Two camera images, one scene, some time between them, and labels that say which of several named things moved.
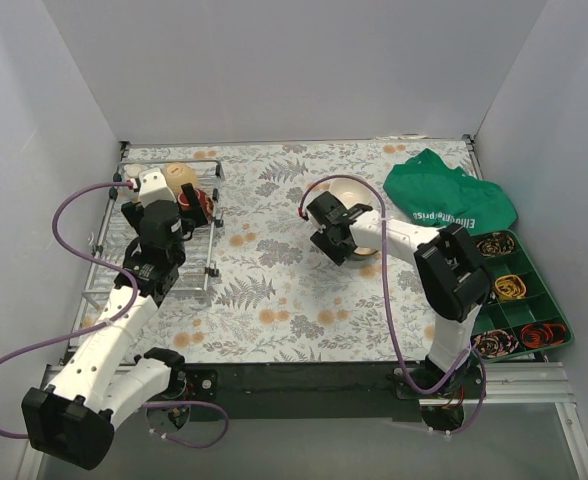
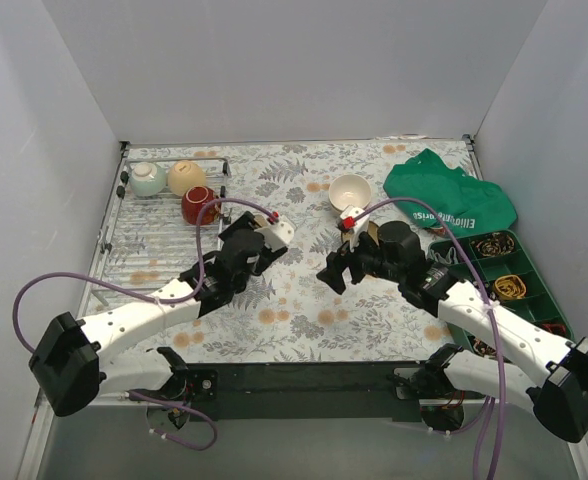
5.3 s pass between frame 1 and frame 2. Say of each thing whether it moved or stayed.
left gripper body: moved
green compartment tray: stayed
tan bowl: stayed
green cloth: stayed
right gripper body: moved
